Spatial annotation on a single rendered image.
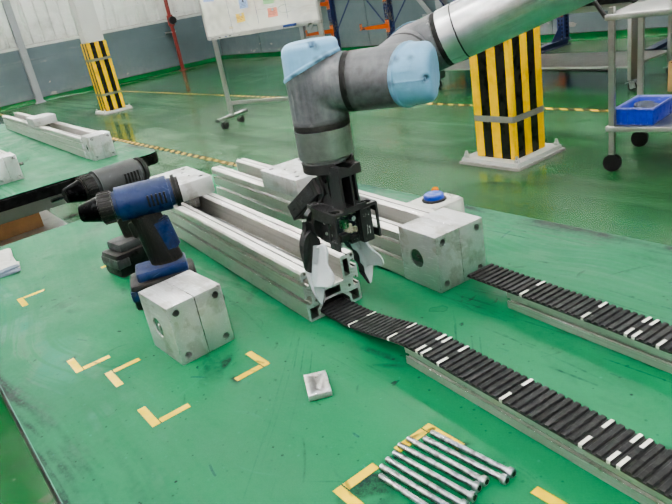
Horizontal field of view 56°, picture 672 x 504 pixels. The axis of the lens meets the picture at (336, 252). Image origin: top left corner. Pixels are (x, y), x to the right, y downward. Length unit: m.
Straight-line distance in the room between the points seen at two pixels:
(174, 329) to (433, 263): 0.40
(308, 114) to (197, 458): 0.43
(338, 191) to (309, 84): 0.14
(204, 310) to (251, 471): 0.30
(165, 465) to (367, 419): 0.24
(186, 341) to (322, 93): 0.41
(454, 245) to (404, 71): 0.33
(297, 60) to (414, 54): 0.14
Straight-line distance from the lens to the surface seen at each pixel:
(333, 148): 0.82
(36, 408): 1.01
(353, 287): 1.01
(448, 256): 1.00
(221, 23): 7.19
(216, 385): 0.90
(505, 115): 4.20
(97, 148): 2.70
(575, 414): 0.70
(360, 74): 0.79
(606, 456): 0.66
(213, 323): 0.97
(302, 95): 0.81
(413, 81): 0.77
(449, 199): 1.23
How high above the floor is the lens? 1.25
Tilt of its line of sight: 22 degrees down
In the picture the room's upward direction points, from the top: 11 degrees counter-clockwise
